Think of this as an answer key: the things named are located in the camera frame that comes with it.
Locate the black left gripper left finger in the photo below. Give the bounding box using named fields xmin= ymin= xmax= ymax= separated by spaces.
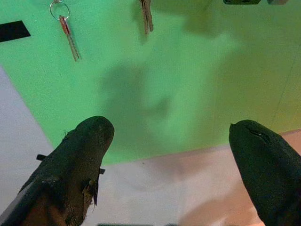
xmin=0 ymin=115 xmax=115 ymax=226

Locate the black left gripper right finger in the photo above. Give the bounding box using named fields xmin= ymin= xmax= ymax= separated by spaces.
xmin=229 ymin=119 xmax=301 ymax=226

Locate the silver key bunch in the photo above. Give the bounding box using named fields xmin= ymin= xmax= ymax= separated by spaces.
xmin=137 ymin=0 xmax=154 ymax=35

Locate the black tape strip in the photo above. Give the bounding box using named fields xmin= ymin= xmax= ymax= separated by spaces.
xmin=0 ymin=20 xmax=32 ymax=43

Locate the key with red head on ring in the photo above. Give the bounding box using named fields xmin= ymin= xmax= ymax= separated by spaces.
xmin=49 ymin=0 xmax=82 ymax=63

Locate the green wall board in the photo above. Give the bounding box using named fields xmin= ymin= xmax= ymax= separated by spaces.
xmin=0 ymin=0 xmax=301 ymax=166

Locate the dark wall hook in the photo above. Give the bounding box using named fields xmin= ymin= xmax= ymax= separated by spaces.
xmin=222 ymin=0 xmax=262 ymax=6

